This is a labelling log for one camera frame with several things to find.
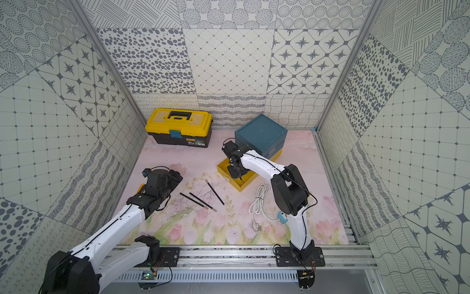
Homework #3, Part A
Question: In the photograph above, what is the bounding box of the yellow bottom drawer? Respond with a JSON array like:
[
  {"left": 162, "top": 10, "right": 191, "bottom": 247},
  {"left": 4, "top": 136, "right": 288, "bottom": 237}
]
[{"left": 217, "top": 147, "right": 285, "bottom": 192}]

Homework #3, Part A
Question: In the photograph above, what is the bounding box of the black pencil pair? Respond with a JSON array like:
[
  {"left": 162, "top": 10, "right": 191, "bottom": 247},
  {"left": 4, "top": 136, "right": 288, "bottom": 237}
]
[{"left": 179, "top": 192, "right": 209, "bottom": 209}]

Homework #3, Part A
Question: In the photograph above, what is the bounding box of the black pencil plain end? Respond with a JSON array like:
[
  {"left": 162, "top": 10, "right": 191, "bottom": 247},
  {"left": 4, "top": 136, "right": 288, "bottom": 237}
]
[{"left": 205, "top": 180, "right": 225, "bottom": 205}]

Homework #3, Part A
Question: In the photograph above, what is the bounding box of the black pencil gold end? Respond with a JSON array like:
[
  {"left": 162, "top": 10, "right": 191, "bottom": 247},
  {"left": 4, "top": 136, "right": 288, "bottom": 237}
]
[{"left": 189, "top": 192, "right": 217, "bottom": 212}]

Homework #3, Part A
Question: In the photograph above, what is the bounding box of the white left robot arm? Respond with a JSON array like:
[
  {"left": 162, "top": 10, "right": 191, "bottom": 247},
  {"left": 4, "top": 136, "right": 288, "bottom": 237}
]
[{"left": 39, "top": 167, "right": 183, "bottom": 294}]

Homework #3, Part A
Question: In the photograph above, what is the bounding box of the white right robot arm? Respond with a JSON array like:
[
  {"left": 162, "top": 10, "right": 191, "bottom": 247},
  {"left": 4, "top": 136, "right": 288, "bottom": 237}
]
[{"left": 222, "top": 140, "right": 315, "bottom": 260}]

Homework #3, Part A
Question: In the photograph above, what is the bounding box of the teal drawer cabinet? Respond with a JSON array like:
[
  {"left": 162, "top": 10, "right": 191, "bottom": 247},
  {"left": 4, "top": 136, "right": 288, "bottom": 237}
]
[{"left": 235, "top": 114, "right": 288, "bottom": 159}]

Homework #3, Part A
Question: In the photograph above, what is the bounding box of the orange utility knife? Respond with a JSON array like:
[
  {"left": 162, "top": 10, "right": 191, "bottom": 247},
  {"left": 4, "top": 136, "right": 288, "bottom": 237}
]
[{"left": 138, "top": 184, "right": 146, "bottom": 193}]

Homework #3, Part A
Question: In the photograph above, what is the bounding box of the yellow black plastic toolbox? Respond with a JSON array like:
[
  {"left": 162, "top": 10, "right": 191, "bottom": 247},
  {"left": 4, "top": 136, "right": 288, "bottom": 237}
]
[{"left": 145, "top": 108, "right": 213, "bottom": 148}]

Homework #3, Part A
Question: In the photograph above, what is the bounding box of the teal power strip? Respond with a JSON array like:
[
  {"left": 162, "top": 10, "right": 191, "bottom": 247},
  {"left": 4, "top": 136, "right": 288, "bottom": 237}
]
[{"left": 277, "top": 211, "right": 288, "bottom": 224}]

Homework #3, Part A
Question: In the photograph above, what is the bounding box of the white power cable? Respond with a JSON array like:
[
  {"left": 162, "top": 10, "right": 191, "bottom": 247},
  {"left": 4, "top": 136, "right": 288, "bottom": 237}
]
[{"left": 248, "top": 183, "right": 280, "bottom": 232}]

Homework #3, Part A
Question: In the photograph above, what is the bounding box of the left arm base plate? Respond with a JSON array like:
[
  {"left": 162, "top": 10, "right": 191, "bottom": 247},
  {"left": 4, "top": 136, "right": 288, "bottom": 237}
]
[{"left": 156, "top": 247, "right": 181, "bottom": 268}]

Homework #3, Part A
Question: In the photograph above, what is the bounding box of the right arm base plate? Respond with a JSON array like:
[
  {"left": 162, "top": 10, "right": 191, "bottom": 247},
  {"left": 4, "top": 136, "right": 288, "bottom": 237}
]
[{"left": 273, "top": 246, "right": 326, "bottom": 268}]

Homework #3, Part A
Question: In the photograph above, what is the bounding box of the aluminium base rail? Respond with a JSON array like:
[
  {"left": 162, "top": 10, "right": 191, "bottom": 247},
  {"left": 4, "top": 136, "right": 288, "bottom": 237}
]
[{"left": 116, "top": 245, "right": 378, "bottom": 284}]

